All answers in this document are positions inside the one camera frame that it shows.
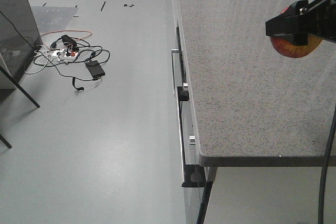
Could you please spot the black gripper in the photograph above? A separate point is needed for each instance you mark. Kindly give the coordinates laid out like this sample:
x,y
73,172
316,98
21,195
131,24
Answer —
x,y
288,26

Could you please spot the red yellow apple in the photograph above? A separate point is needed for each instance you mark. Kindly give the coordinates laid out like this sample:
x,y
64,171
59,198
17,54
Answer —
x,y
291,51

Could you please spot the black built-in oven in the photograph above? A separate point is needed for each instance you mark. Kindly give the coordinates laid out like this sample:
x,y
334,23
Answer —
x,y
194,182

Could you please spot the black power adapter brick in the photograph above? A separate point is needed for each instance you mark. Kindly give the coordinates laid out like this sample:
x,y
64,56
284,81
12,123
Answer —
x,y
95,69

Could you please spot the white power strip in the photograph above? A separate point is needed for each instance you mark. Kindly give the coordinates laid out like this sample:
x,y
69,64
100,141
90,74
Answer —
x,y
65,55

